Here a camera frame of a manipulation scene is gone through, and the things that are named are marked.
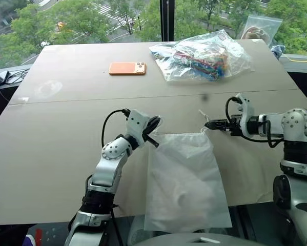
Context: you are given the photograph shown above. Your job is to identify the dark box with white dots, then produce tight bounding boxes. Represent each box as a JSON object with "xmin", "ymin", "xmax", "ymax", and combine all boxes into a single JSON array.
[{"xmin": 27, "ymin": 224, "xmax": 70, "ymax": 246}]

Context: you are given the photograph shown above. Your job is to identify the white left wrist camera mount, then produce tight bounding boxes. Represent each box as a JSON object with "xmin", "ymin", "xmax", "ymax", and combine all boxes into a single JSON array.
[{"xmin": 126, "ymin": 109, "xmax": 150, "ymax": 149}]

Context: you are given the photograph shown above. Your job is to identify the clear zip bag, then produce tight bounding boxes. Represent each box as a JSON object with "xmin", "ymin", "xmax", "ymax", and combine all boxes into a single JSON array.
[{"xmin": 241, "ymin": 15, "xmax": 282, "ymax": 48}]

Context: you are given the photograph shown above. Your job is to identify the orange smartphone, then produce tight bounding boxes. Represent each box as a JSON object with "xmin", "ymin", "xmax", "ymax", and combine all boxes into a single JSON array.
[{"xmin": 108, "ymin": 61, "xmax": 147, "ymax": 76}]

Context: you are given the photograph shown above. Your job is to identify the blue cloth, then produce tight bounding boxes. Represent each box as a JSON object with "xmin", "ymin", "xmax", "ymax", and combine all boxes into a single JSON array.
[{"xmin": 270, "ymin": 45, "xmax": 287, "ymax": 60}]

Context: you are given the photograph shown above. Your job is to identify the grey robot torso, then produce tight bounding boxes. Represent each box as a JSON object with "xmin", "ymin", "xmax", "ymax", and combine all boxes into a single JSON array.
[{"xmin": 132, "ymin": 232, "xmax": 261, "ymax": 246}]

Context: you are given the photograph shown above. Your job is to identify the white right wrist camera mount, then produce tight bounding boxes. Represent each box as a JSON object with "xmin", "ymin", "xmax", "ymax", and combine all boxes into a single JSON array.
[{"xmin": 234, "ymin": 93, "xmax": 256, "ymax": 136}]

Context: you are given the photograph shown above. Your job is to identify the black cables on sill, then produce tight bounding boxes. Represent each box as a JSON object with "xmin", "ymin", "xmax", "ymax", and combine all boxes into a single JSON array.
[{"xmin": 4, "ymin": 68, "xmax": 30, "ymax": 85}]

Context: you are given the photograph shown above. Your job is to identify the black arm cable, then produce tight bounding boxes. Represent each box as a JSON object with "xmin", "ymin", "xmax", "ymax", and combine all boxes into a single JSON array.
[
  {"xmin": 101, "ymin": 109, "xmax": 131, "ymax": 246},
  {"xmin": 224, "ymin": 96, "xmax": 286, "ymax": 149}
]

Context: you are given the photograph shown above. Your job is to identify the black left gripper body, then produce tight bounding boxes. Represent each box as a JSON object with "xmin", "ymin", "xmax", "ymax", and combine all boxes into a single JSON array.
[{"xmin": 142, "ymin": 116, "xmax": 155, "ymax": 139}]

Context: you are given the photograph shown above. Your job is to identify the white drawstring bag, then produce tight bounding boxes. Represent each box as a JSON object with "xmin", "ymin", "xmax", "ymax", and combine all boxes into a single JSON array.
[{"xmin": 144, "ymin": 109, "xmax": 233, "ymax": 234}]

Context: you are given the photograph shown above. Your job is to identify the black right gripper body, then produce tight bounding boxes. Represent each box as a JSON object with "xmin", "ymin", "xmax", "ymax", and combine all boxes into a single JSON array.
[{"xmin": 221, "ymin": 115, "xmax": 243, "ymax": 136}]

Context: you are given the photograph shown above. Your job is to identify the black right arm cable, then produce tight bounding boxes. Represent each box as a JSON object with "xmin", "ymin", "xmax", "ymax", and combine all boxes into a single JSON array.
[{"xmin": 224, "ymin": 96, "xmax": 286, "ymax": 149}]

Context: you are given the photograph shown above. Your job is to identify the black window post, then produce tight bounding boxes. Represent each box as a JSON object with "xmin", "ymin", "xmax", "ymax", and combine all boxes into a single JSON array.
[{"xmin": 159, "ymin": 0, "xmax": 176, "ymax": 42}]

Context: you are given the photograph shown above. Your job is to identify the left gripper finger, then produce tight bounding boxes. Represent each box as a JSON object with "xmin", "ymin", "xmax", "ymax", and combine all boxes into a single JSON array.
[
  {"xmin": 150, "ymin": 115, "xmax": 162, "ymax": 133},
  {"xmin": 145, "ymin": 135, "xmax": 160, "ymax": 149}
]

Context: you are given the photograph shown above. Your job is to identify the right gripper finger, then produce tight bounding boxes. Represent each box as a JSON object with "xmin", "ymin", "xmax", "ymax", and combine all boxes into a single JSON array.
[
  {"xmin": 204, "ymin": 124, "xmax": 227, "ymax": 131},
  {"xmin": 205, "ymin": 119, "xmax": 227, "ymax": 127}
]

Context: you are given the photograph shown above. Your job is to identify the yellow cable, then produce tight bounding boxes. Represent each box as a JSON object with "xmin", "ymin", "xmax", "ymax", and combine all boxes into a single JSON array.
[{"xmin": 286, "ymin": 55, "xmax": 307, "ymax": 63}]

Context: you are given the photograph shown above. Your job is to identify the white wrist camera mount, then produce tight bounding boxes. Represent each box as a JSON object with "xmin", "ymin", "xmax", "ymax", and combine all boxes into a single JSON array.
[
  {"xmin": 234, "ymin": 93, "xmax": 256, "ymax": 136},
  {"xmin": 126, "ymin": 109, "xmax": 150, "ymax": 149}
]

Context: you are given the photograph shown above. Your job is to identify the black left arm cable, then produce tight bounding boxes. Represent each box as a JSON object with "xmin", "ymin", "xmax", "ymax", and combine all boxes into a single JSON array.
[{"xmin": 101, "ymin": 109, "xmax": 131, "ymax": 246}]

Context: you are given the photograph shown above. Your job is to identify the clear bag of colourful items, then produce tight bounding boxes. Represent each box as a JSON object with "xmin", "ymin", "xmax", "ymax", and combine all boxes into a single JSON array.
[{"xmin": 149, "ymin": 29, "xmax": 255, "ymax": 84}]

